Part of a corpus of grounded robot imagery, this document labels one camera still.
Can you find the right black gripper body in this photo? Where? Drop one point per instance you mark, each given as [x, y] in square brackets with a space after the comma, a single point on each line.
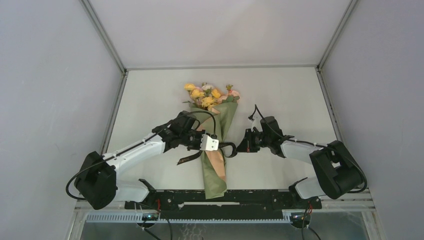
[255, 140]

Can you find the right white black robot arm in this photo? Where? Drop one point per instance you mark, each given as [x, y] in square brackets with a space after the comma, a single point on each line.
[336, 171]

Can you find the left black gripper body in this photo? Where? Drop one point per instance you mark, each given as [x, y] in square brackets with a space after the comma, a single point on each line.
[192, 139]

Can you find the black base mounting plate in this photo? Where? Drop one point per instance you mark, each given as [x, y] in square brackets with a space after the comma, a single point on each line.
[239, 204]

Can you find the white slotted cable duct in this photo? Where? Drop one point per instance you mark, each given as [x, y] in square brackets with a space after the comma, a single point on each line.
[132, 217]

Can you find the yellow flower stem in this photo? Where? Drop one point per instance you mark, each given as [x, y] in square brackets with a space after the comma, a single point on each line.
[200, 99]

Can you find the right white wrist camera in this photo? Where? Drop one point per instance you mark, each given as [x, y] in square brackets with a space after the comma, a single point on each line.
[255, 125]

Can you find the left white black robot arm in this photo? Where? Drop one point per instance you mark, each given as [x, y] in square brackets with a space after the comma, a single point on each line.
[99, 179]

